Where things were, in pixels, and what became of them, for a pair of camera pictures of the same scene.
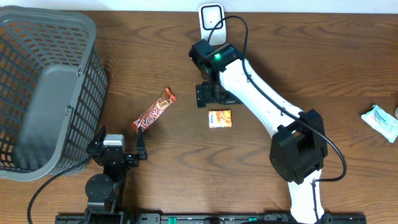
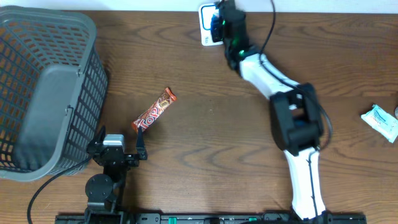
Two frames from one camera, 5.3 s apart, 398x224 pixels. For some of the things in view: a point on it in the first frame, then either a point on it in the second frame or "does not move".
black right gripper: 203,96 to 214,26
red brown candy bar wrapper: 145,117 does not move
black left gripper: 141,152 does not move
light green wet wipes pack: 382,122 does not move
